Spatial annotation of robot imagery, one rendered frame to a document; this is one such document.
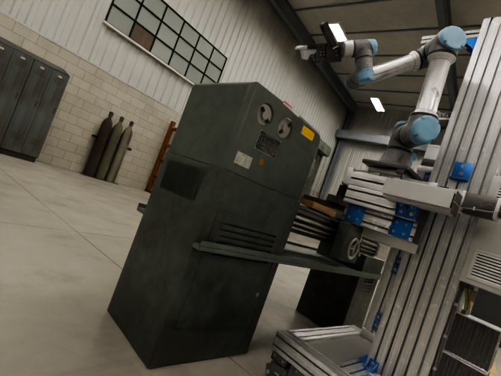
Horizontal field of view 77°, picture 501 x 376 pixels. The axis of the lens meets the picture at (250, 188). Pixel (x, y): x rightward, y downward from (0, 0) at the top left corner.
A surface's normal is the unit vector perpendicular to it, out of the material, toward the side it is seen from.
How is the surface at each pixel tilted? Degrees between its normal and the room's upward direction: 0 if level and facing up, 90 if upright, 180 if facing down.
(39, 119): 90
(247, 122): 90
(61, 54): 90
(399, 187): 90
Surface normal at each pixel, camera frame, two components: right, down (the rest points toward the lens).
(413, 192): -0.67, -0.27
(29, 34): 0.75, 0.25
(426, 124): -0.02, 0.10
